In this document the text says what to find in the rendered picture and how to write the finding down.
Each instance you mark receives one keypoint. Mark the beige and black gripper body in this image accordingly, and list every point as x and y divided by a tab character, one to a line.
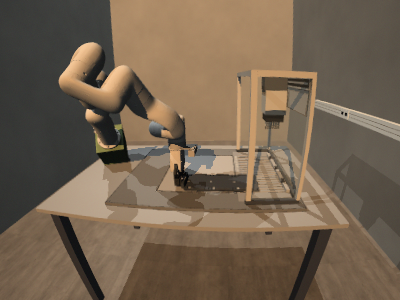
177	156

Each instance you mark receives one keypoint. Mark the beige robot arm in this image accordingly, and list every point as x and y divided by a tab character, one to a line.
121	85

